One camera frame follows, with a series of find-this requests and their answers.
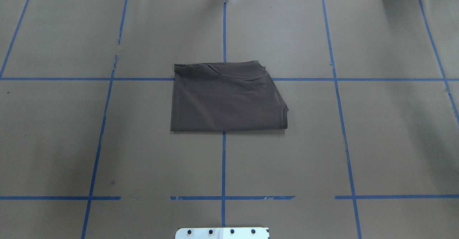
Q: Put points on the brown t-shirt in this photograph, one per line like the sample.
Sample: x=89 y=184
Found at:
x=224 y=97

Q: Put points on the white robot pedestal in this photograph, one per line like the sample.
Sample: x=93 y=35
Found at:
x=223 y=233

